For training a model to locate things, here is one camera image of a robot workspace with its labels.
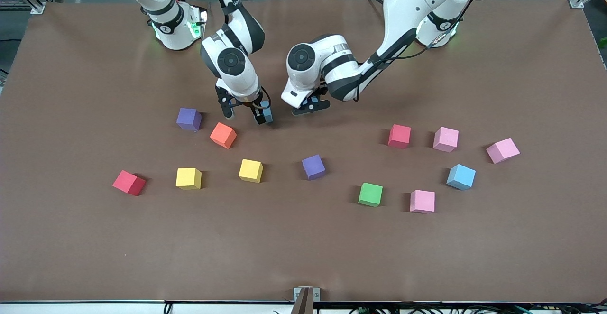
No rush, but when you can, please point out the yellow foam cube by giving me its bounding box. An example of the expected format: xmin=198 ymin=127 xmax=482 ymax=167
xmin=238 ymin=158 xmax=264 ymax=184
xmin=175 ymin=167 xmax=202 ymax=191

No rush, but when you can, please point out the red foam cube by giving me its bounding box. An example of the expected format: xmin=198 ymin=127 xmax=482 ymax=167
xmin=387 ymin=124 xmax=412 ymax=149
xmin=112 ymin=170 xmax=147 ymax=197

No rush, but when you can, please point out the green foam cube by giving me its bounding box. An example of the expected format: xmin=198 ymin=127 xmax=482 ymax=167
xmin=358 ymin=182 xmax=384 ymax=208

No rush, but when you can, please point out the purple foam cube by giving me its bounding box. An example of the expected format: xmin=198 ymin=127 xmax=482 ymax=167
xmin=302 ymin=154 xmax=327 ymax=181
xmin=176 ymin=108 xmax=203 ymax=131

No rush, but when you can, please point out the orange foam cube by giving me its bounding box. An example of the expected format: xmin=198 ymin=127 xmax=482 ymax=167
xmin=210 ymin=122 xmax=238 ymax=150

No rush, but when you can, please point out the pink foam cube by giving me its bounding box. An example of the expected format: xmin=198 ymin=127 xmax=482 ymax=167
xmin=432 ymin=126 xmax=460 ymax=153
xmin=486 ymin=138 xmax=521 ymax=165
xmin=409 ymin=189 xmax=436 ymax=214

